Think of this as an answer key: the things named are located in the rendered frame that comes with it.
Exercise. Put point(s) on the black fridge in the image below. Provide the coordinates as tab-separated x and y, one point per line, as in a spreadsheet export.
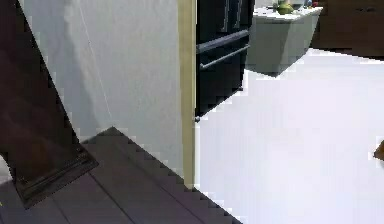
218	70

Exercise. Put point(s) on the grey kitchen island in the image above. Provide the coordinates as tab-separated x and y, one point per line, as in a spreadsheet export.
276	43

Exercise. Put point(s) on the dark brown wooden cupboard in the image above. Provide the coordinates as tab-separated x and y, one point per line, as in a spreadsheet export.
30	110

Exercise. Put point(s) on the dark brown kitchen cabinet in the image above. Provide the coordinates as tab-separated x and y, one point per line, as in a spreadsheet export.
353	26

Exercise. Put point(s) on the brown wooden furniture corner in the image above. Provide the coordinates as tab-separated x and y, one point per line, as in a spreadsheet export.
380	151

